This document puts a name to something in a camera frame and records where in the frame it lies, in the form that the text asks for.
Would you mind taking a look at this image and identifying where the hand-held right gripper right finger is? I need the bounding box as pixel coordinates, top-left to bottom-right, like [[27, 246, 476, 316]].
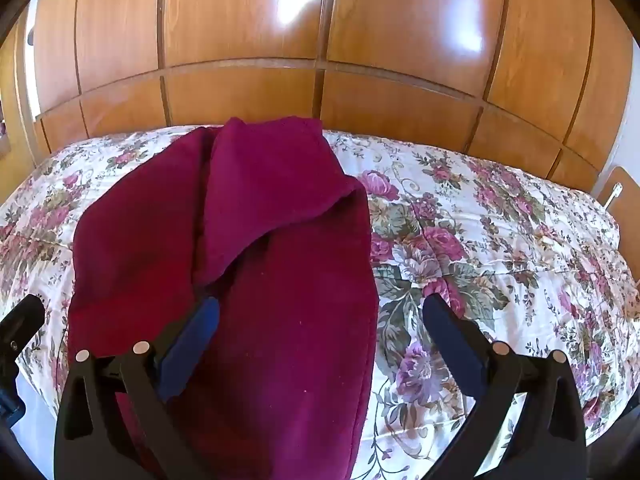
[[422, 292, 587, 480]]

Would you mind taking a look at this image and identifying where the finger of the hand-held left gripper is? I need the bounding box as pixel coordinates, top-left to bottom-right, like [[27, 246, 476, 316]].
[[0, 294, 46, 428]]

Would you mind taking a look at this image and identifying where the maroon shirt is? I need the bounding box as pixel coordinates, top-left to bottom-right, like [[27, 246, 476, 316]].
[[66, 116, 379, 480]]

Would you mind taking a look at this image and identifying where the floral bedspread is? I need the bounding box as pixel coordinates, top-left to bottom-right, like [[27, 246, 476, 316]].
[[0, 125, 640, 480]]

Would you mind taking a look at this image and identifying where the wooden wardrobe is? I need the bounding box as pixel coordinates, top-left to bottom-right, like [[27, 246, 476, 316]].
[[0, 0, 640, 196]]

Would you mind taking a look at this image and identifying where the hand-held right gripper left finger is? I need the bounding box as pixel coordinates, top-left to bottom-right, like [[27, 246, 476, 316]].
[[54, 295, 221, 480]]

